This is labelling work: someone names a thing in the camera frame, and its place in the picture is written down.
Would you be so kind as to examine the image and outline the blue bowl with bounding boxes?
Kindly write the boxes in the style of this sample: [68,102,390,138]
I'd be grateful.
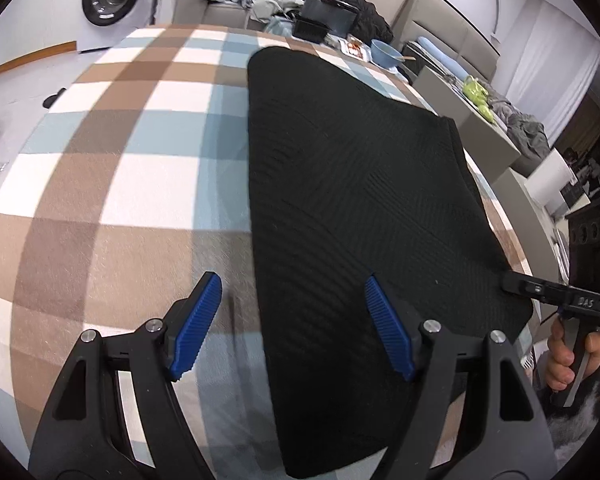
[370,39,406,68]

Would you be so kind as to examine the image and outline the plaid blanket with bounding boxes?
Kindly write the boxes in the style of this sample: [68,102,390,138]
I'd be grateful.
[0,24,536,480]

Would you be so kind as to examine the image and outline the grey upholstered bed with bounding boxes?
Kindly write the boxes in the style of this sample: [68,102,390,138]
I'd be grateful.
[405,0,556,161]

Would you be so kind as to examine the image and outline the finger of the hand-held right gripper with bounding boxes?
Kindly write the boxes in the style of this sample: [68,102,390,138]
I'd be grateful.
[501,272,566,307]

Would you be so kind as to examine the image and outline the white washing machine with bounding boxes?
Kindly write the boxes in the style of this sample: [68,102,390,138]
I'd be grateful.
[77,0,168,55]

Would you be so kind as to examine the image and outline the white kitchen counter cabinets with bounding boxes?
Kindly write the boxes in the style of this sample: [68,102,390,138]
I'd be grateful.
[0,0,81,73]

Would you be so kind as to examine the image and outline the black knit shirt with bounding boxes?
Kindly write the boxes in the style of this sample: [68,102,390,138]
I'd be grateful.
[246,46,533,480]

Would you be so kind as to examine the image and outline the grey cooker with black lid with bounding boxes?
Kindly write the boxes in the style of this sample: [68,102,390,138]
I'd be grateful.
[300,0,358,36]

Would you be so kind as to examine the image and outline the white curtain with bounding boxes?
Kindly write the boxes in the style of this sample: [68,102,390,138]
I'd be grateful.
[502,0,600,148]

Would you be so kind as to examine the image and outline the low grey cabinet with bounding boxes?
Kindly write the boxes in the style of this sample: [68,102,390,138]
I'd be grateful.
[495,167,566,261]

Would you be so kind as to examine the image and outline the black box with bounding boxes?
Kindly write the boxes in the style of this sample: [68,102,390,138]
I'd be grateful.
[292,17,328,41]

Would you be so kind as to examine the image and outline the person's right forearm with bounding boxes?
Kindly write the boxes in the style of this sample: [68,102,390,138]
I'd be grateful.
[545,377,600,461]

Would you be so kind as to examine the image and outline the person's right hand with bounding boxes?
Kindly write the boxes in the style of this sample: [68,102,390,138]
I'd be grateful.
[546,319,600,392]

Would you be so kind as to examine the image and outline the blue pillow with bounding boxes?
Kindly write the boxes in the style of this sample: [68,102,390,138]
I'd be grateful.
[415,35,461,78]

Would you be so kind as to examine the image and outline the food tray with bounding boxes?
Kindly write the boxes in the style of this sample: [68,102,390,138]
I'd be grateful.
[341,35,373,61]

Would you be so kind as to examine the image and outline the grey bed blanket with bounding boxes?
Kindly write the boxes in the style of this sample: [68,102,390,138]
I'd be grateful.
[490,95,551,161]

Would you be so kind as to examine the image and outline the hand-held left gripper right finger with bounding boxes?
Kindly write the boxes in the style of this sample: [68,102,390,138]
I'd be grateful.
[364,275,558,480]

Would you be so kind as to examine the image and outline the green frog toy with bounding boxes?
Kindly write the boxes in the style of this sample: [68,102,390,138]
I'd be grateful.
[461,76,488,101]

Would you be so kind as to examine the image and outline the black jacket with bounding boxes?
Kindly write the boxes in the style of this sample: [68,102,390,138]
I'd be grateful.
[285,0,395,43]

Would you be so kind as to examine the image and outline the grey-green garment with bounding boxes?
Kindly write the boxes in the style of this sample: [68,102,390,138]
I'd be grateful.
[250,0,306,25]

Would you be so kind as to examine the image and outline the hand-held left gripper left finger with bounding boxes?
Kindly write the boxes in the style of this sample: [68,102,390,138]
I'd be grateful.
[27,271,223,480]

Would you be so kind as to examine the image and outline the grey side cabinet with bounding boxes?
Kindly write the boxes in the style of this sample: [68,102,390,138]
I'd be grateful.
[412,67,531,181]

